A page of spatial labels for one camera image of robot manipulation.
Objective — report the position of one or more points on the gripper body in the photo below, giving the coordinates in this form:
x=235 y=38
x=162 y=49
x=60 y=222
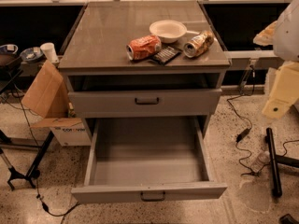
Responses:
x=288 y=34

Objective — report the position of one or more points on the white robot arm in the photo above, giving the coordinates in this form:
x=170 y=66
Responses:
x=283 y=35

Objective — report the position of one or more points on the closed grey top drawer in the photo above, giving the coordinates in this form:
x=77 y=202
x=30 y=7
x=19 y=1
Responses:
x=154 y=103

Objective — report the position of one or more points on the open grey middle drawer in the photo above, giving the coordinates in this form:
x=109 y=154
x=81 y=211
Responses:
x=148 y=160

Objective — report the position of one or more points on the grey drawer cabinet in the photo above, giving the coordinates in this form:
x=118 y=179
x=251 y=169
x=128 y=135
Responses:
x=96 y=58

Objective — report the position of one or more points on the black stand leg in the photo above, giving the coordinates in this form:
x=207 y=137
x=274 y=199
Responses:
x=275 y=161

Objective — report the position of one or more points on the clear plastic bottle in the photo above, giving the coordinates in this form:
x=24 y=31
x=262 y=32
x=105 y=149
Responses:
x=259 y=163

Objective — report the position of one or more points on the crushed gold soda can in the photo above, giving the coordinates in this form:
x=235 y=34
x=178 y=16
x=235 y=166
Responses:
x=199 y=44

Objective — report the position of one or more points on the white paper bowl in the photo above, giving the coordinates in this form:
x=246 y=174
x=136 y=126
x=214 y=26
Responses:
x=168 y=31

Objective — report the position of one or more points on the crushed orange soda can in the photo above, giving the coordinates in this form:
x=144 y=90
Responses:
x=143 y=47

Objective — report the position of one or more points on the brown cardboard box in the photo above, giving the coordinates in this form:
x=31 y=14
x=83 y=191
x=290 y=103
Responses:
x=47 y=96

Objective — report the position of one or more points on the white paper cup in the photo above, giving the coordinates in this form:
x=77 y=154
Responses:
x=49 y=51

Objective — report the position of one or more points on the blue bowl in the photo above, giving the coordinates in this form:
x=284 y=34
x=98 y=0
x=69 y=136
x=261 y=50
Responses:
x=32 y=55

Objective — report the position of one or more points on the black tripod stand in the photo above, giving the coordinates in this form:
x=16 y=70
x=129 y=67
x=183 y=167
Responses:
x=19 y=168

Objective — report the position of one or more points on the dark bowl on left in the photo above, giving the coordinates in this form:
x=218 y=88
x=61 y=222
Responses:
x=8 y=53

